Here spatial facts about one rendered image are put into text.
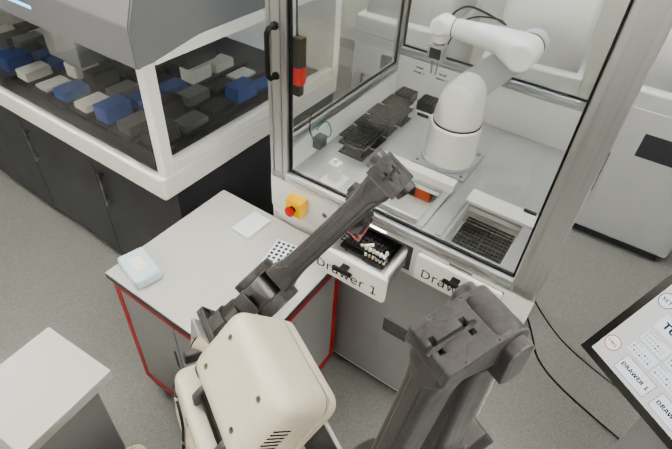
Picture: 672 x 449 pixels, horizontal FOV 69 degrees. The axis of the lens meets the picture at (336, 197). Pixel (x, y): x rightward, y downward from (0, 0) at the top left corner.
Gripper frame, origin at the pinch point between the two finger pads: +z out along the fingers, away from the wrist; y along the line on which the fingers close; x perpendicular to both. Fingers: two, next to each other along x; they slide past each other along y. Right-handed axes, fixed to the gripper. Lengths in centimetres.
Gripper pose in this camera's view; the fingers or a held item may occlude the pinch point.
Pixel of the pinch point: (359, 235)
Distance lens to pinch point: 164.6
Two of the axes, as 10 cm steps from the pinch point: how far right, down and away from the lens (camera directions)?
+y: 5.6, -6.8, 4.8
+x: -8.2, -3.7, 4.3
